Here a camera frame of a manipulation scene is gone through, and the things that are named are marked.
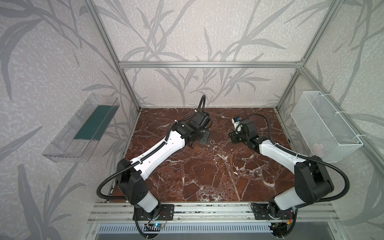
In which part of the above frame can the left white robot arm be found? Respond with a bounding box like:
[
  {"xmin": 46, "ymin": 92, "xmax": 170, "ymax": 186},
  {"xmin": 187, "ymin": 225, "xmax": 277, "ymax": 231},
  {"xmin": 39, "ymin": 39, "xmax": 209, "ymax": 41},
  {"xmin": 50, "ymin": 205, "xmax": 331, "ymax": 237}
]
[{"xmin": 116, "ymin": 111, "xmax": 211, "ymax": 215}]

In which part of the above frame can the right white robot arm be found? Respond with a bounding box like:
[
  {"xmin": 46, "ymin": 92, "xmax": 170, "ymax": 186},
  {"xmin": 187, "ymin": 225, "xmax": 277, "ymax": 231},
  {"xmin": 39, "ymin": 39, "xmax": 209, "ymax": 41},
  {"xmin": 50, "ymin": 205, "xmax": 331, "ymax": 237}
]
[{"xmin": 229, "ymin": 118, "xmax": 334, "ymax": 214}]

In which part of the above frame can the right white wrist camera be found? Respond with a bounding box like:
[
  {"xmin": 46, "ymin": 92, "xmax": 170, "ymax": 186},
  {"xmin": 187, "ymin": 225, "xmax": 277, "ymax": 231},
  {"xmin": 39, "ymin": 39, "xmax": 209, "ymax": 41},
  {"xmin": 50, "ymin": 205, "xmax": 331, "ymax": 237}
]
[{"xmin": 232, "ymin": 117, "xmax": 241, "ymax": 128}]

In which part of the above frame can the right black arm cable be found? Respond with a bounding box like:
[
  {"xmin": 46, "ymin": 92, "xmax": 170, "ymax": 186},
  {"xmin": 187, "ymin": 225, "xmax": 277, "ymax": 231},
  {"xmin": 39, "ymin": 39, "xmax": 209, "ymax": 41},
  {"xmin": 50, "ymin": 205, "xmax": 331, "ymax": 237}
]
[{"xmin": 235, "ymin": 113, "xmax": 351, "ymax": 203}]

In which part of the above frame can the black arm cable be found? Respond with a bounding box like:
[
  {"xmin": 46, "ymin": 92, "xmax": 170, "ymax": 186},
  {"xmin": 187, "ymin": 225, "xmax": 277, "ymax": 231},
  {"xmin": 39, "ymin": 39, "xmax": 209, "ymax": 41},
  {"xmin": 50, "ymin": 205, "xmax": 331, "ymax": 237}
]
[
  {"xmin": 235, "ymin": 113, "xmax": 351, "ymax": 203},
  {"xmin": 95, "ymin": 94, "xmax": 207, "ymax": 201}
]

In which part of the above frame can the white wire mesh basket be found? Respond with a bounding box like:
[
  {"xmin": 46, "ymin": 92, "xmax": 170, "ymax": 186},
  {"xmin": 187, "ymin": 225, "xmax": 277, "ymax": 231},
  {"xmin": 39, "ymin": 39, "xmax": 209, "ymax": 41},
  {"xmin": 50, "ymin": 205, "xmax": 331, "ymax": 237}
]
[{"xmin": 291, "ymin": 91, "xmax": 364, "ymax": 163}]

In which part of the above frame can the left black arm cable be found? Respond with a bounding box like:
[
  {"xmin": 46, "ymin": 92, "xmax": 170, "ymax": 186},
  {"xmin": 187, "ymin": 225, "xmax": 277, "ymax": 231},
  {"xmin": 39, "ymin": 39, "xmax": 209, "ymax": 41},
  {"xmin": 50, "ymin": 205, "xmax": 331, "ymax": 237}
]
[{"xmin": 95, "ymin": 94, "xmax": 207, "ymax": 201}]

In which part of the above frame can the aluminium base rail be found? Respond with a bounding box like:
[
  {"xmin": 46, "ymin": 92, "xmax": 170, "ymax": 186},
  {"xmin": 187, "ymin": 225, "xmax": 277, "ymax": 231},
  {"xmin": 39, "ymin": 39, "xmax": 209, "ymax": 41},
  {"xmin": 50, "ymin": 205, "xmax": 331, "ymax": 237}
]
[{"xmin": 83, "ymin": 202, "xmax": 341, "ymax": 240}]

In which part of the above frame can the clear plastic wall bin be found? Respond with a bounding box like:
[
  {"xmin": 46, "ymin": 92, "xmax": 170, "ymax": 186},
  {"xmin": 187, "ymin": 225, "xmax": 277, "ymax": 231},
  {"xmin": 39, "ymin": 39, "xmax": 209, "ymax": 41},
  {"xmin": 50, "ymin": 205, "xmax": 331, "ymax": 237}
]
[{"xmin": 42, "ymin": 94, "xmax": 120, "ymax": 163}]

